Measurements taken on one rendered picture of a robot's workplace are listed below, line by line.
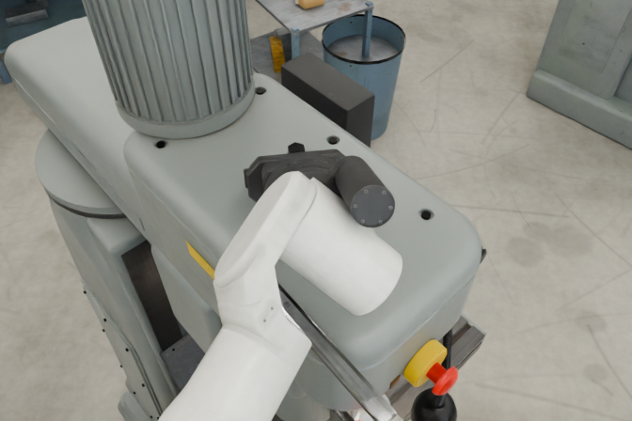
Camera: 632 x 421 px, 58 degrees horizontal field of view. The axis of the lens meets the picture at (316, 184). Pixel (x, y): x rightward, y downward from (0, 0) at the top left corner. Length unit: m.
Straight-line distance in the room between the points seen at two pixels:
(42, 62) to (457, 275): 0.91
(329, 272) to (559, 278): 2.72
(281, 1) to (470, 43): 1.79
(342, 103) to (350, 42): 2.39
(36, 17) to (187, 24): 3.94
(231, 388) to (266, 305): 0.06
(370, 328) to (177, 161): 0.34
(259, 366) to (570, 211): 3.11
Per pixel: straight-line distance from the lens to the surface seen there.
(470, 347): 1.71
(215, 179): 0.73
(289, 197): 0.43
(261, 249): 0.41
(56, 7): 4.75
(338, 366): 0.57
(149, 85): 0.75
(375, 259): 0.46
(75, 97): 1.14
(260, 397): 0.41
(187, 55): 0.71
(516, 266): 3.10
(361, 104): 1.10
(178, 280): 1.02
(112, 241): 1.18
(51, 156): 1.35
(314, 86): 1.13
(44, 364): 2.93
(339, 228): 0.44
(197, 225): 0.70
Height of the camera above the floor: 2.42
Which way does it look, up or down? 47 degrees down
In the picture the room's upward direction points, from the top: straight up
